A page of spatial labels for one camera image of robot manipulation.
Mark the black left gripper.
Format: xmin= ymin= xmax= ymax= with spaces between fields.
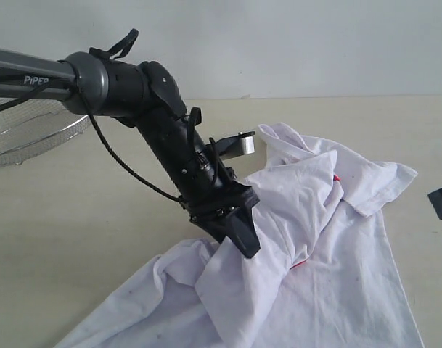
xmin=180 ymin=159 xmax=261 ymax=259

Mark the white t-shirt red print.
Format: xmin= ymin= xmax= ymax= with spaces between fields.
xmin=60 ymin=123 xmax=423 ymax=347

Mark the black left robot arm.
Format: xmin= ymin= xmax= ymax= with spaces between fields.
xmin=0 ymin=49 xmax=261 ymax=259

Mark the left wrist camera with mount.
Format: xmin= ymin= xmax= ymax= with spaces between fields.
xmin=213 ymin=131 xmax=255 ymax=160

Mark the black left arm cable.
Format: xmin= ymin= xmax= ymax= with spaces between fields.
xmin=0 ymin=28 xmax=229 ymax=215

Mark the metal wire mesh basket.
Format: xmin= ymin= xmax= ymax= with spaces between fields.
xmin=0 ymin=100 xmax=90 ymax=167

